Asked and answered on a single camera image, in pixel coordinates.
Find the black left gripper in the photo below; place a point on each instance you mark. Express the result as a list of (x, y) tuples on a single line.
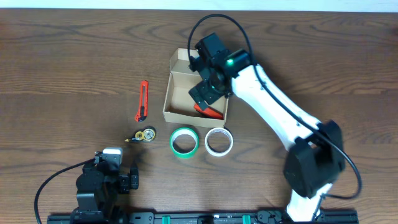
[(125, 183)]

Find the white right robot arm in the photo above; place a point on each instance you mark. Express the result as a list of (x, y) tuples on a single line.
[(312, 165)]

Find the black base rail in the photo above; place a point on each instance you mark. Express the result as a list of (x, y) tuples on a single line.
[(259, 217)]

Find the green tape roll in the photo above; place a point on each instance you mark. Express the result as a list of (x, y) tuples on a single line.
[(184, 143)]

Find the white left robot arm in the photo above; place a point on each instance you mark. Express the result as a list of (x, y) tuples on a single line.
[(102, 207)]

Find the red utility knife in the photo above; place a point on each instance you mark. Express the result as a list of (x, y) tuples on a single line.
[(143, 104)]

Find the red marker pen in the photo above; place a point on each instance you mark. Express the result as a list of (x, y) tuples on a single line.
[(209, 112)]

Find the white tape roll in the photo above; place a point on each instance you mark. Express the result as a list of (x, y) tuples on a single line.
[(218, 142)]

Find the black yellow correction tape dispenser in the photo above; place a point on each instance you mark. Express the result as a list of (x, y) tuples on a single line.
[(147, 134)]

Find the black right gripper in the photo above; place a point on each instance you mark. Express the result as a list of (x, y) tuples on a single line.
[(203, 92)]

